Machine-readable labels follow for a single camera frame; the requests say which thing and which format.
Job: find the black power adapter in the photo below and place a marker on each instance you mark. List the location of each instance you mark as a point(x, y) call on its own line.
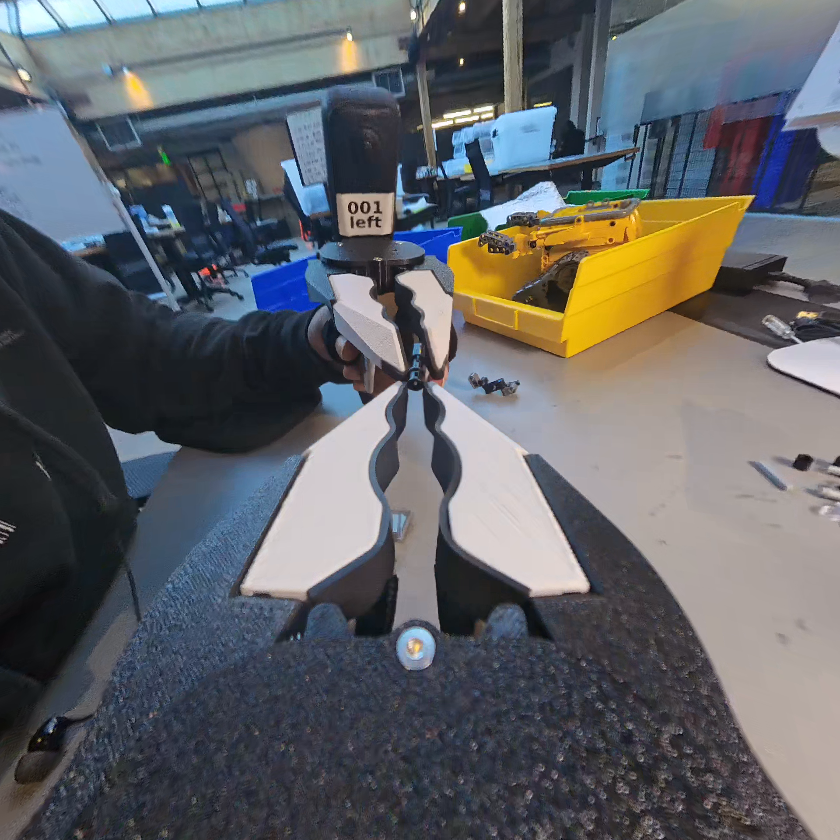
point(748, 269)

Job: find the white whiteboard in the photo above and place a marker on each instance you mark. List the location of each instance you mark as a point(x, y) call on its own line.
point(46, 177)

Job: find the long black toy pin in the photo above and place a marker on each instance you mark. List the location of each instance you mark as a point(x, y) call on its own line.
point(417, 358)

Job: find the black toy tracks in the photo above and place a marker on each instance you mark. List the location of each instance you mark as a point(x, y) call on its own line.
point(551, 282)

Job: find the person's black jacket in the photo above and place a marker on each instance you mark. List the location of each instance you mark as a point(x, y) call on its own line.
point(52, 525)

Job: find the blue plastic bin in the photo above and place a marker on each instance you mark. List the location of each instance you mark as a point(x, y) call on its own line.
point(282, 289)

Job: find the grey desk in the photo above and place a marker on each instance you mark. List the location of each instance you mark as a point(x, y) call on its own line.
point(656, 426)

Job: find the pile of small toy parts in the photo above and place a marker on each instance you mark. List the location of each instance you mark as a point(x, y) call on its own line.
point(814, 485)

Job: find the person's left hand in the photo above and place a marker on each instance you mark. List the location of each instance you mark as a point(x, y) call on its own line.
point(318, 334)

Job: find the green plastic bin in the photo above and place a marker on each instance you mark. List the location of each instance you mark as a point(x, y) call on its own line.
point(604, 195)

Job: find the silver toy scoop part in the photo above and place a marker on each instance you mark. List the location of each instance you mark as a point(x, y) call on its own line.
point(400, 525)

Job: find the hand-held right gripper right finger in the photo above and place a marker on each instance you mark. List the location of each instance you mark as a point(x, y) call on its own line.
point(512, 525)

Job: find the yellow plastic bin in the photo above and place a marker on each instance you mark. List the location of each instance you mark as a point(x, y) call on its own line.
point(623, 308)

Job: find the person's left forearm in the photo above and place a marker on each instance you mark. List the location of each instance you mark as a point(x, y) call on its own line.
point(164, 367)

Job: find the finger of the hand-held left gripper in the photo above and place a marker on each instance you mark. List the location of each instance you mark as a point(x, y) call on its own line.
point(436, 315)
point(361, 315)

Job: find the yellow toy model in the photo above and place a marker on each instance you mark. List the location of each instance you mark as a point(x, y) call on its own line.
point(577, 226)

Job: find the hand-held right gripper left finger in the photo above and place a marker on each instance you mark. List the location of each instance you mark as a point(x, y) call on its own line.
point(321, 518)

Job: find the white folding stand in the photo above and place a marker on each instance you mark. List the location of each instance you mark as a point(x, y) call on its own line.
point(810, 364)

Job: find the white printer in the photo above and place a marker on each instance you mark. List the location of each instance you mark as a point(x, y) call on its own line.
point(525, 134)

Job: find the black office chair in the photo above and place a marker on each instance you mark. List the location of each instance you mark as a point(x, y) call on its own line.
point(262, 243)
point(203, 262)

